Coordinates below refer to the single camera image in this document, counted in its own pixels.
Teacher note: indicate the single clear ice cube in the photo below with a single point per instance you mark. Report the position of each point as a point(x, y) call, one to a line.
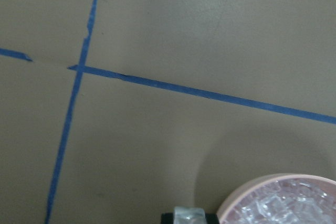
point(189, 215)

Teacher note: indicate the pink bowl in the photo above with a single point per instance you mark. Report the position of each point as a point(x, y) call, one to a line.
point(225, 211)

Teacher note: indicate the clear ice cubes pile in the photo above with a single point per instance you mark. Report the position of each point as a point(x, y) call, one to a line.
point(286, 201)

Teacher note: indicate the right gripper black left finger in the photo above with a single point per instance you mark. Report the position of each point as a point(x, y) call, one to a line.
point(167, 218)

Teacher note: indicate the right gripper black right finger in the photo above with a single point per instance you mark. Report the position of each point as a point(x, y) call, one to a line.
point(211, 218)

